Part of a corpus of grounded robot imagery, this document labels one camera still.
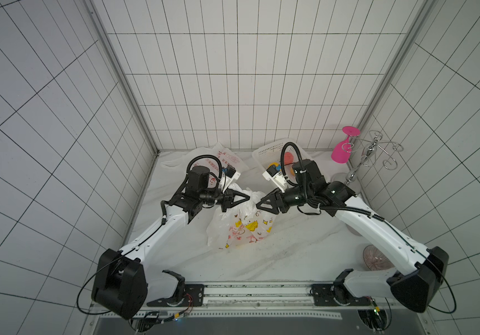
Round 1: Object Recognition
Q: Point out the white bag with red print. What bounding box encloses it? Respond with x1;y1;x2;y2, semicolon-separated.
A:
181;143;248;187

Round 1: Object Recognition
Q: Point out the pink peach top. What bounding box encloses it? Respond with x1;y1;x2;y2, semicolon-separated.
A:
283;152;295;166

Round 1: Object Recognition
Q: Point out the black mounting plate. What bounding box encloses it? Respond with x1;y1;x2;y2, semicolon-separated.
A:
146;284;205;308
310;283;371;307

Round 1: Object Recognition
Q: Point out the silver metal glass rack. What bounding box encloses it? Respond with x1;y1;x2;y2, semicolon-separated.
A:
331;130;404;194

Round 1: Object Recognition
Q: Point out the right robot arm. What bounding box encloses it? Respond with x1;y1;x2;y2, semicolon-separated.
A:
256;142;449;313

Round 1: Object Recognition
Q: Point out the translucent white plastic bag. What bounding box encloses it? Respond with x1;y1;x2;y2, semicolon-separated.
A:
207;183;277;249

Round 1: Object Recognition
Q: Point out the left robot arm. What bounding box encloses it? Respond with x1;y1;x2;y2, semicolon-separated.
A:
91;154;250;320

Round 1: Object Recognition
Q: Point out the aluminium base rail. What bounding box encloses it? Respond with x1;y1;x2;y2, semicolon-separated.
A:
88;281;429;321

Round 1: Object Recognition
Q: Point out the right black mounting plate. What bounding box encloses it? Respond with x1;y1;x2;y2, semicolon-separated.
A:
310;283;371;307

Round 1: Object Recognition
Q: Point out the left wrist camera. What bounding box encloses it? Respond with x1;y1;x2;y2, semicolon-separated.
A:
219;165;241;192

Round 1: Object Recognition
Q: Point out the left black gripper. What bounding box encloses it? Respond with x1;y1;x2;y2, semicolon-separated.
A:
200;186;251;212

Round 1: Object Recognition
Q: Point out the pink plastic wine glass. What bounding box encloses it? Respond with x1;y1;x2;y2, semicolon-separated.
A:
332;126;361;164

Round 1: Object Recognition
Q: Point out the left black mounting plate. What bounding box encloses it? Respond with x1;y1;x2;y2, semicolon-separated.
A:
146;284;205;308

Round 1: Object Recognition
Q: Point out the white perforated plastic basket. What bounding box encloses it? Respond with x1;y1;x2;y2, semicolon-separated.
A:
252;138;298;182

